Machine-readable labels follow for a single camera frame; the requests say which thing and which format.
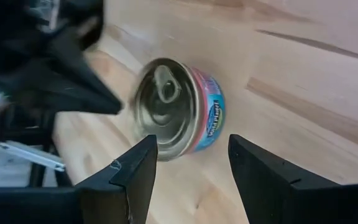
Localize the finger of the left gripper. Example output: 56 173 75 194
11 30 124 114

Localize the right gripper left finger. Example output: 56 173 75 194
75 134 158 224

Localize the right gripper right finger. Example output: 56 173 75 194
228 134 338 224

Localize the teal label pull-tab can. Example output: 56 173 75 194
131 57 226 162

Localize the black metal table frame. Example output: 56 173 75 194
28 161 74 187

